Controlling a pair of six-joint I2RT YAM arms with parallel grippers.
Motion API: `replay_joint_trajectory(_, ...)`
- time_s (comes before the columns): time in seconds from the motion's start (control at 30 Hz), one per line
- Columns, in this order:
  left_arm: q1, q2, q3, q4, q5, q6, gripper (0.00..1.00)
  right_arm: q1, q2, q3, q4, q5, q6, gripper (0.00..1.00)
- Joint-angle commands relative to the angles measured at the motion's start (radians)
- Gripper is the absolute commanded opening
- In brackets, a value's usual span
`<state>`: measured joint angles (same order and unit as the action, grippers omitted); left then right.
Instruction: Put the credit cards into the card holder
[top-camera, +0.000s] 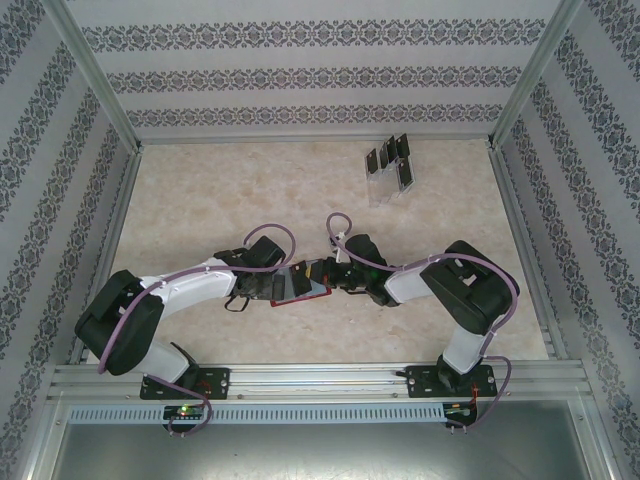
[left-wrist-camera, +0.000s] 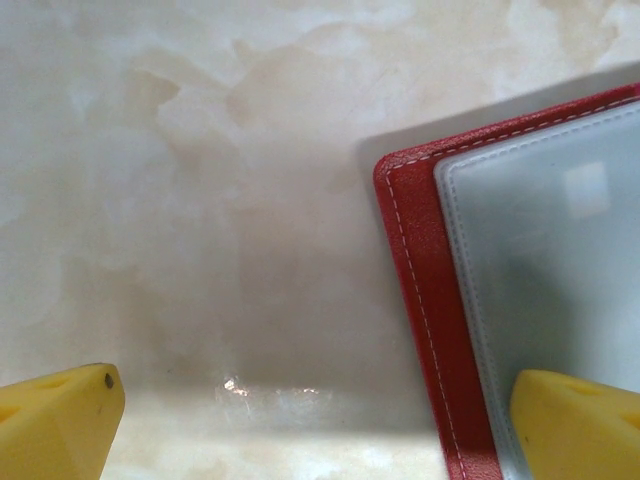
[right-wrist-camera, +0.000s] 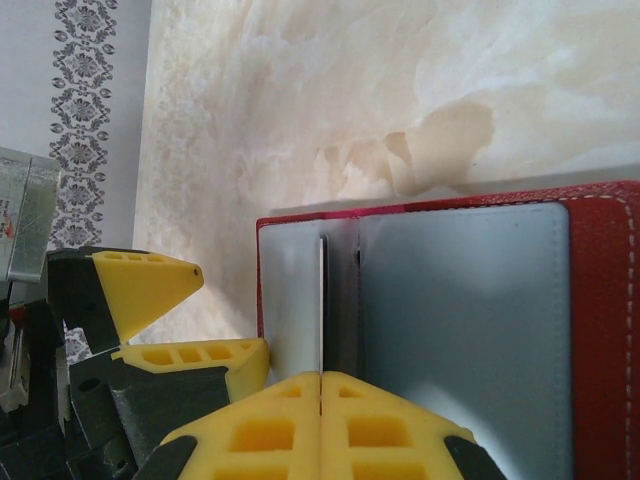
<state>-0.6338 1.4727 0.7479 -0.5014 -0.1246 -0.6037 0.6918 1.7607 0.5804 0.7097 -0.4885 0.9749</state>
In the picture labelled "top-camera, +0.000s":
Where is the red card holder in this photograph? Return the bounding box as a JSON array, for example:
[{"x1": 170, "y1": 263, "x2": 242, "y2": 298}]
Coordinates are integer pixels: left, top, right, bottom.
[{"x1": 269, "y1": 258, "x2": 334, "y2": 308}]

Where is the left controller circuit board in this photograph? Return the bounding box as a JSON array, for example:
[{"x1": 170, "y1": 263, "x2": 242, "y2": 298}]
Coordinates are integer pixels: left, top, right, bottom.
[{"x1": 163, "y1": 404, "x2": 206, "y2": 424}]

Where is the controller circuit board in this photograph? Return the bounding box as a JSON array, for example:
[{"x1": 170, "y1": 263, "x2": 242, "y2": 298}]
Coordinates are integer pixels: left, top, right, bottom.
[
  {"x1": 443, "y1": 401, "x2": 480, "y2": 426},
  {"x1": 163, "y1": 404, "x2": 206, "y2": 424}
]

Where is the grey metal panel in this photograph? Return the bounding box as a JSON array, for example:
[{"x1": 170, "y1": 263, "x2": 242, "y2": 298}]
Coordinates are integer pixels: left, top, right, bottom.
[{"x1": 29, "y1": 399, "x2": 616, "y2": 480}]

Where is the right controller circuit board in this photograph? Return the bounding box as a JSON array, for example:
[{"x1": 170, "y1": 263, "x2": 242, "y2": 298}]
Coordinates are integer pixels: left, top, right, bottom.
[{"x1": 443, "y1": 401, "x2": 480, "y2": 426}]

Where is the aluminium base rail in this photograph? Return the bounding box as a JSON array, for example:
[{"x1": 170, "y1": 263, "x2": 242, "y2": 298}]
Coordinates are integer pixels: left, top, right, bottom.
[{"x1": 49, "y1": 363, "x2": 591, "y2": 401}]

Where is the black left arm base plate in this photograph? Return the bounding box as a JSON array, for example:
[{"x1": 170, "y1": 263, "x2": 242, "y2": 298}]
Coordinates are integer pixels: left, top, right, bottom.
[{"x1": 141, "y1": 367, "x2": 232, "y2": 401}]

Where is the grey slotted cable duct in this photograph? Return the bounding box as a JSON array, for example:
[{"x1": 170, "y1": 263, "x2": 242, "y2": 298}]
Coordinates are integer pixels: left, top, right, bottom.
[{"x1": 67, "y1": 403, "x2": 447, "y2": 424}]

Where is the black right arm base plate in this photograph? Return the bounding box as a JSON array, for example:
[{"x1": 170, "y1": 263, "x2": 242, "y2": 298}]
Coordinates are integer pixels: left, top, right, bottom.
[{"x1": 407, "y1": 364, "x2": 499, "y2": 400}]

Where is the aluminium back frame rail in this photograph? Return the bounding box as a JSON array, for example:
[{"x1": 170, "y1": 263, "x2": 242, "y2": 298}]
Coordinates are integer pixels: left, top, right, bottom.
[{"x1": 137, "y1": 133, "x2": 494, "y2": 147}]

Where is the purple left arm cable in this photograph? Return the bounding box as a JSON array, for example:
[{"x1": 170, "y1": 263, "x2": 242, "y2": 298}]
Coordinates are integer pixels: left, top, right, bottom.
[{"x1": 96, "y1": 223, "x2": 297, "y2": 435}]

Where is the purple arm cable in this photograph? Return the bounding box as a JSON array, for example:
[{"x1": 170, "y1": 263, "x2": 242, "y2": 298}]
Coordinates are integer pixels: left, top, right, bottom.
[
  {"x1": 96, "y1": 223, "x2": 297, "y2": 435},
  {"x1": 325, "y1": 212, "x2": 521, "y2": 435}
]

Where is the aluminium side frame rail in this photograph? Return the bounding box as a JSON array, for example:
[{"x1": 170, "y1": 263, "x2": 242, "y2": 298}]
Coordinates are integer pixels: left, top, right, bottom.
[
  {"x1": 487, "y1": 144, "x2": 569, "y2": 361},
  {"x1": 69, "y1": 144, "x2": 144, "y2": 365}
]

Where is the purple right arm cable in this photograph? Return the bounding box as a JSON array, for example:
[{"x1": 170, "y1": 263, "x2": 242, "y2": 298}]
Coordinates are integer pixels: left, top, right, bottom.
[{"x1": 325, "y1": 212, "x2": 521, "y2": 435}]

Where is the aluminium frame post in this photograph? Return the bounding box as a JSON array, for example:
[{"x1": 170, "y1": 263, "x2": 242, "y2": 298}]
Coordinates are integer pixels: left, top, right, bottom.
[
  {"x1": 47, "y1": 0, "x2": 144, "y2": 151},
  {"x1": 487, "y1": 0, "x2": 590, "y2": 150}
]

